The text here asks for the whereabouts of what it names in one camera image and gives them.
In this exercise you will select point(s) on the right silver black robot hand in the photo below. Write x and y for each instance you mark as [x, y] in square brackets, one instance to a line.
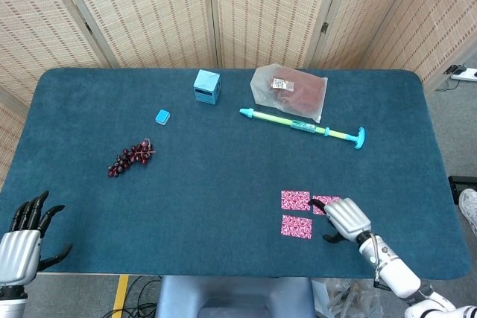
[346, 219]

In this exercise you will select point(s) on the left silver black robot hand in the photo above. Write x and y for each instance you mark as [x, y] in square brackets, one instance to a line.
[16, 254]

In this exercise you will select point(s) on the pink patterned rectangular block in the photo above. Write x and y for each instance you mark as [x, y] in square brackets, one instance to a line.
[296, 226]
[294, 200]
[331, 199]

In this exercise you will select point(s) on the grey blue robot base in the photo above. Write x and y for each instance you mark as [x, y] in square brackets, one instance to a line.
[234, 295]

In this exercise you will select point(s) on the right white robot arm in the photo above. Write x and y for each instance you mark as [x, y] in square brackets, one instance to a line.
[395, 269]

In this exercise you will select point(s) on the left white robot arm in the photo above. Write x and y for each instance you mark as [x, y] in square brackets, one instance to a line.
[11, 303]

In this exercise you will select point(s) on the clear crumpled plastic bag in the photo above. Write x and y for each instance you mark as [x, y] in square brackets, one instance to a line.
[346, 295]

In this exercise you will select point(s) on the black floor stand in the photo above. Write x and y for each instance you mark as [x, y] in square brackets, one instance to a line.
[460, 184]

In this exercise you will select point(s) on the green blue toy water pump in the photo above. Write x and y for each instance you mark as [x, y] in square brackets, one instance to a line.
[275, 118]

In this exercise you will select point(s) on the white sneaker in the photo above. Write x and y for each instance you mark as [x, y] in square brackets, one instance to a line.
[469, 206]

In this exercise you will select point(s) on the woven bamboo screen panel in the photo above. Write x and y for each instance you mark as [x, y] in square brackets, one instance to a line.
[37, 35]
[7, 128]
[268, 12]
[149, 12]
[439, 16]
[357, 16]

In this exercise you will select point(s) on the blue carpet table cover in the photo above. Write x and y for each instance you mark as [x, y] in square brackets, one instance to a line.
[223, 184]

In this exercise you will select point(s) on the clear bag with red contents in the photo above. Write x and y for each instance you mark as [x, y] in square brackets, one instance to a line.
[305, 94]

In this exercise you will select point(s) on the dark red grape bunch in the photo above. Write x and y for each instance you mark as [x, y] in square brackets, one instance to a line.
[130, 158]

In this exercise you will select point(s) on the white power strip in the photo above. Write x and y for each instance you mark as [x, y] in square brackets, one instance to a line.
[467, 74]

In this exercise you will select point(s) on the light blue cardboard box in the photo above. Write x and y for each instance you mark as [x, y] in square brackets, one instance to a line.
[206, 87]

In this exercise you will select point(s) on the dark screen hinge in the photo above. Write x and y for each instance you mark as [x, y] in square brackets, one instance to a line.
[324, 27]
[88, 27]

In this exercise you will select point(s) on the small blue white box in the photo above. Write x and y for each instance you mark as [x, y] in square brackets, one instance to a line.
[162, 117]

